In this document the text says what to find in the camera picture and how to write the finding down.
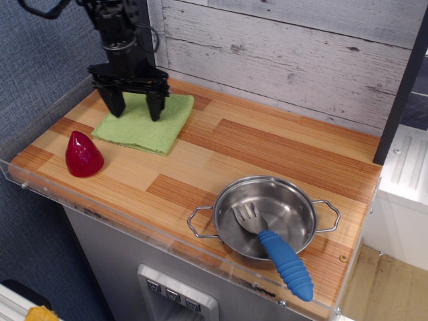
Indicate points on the red plastic cone toy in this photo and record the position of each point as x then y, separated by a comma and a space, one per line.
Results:
83, 159

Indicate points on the yellow and black object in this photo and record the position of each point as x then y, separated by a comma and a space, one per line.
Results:
41, 313

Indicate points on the clear acrylic table guard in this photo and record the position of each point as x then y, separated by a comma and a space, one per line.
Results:
165, 199

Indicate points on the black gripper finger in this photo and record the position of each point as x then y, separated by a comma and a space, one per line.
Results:
113, 99
156, 103

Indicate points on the white ribbed side unit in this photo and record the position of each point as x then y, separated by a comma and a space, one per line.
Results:
397, 222

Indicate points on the dark right frame post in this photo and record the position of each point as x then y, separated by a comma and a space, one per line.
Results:
411, 72

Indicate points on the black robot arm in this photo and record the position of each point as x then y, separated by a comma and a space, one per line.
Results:
115, 20

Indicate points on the silver dispenser button panel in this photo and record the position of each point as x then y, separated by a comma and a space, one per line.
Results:
167, 298

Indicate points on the stainless steel pot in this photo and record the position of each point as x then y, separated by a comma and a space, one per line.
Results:
287, 209

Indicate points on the blue handled slotted spatula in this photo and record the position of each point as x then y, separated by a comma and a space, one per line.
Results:
289, 266

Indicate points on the green cloth napkin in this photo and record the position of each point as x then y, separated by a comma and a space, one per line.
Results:
135, 128

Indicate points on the grey toy fridge cabinet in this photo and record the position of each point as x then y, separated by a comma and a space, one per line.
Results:
114, 256

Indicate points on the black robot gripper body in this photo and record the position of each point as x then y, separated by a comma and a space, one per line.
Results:
128, 70

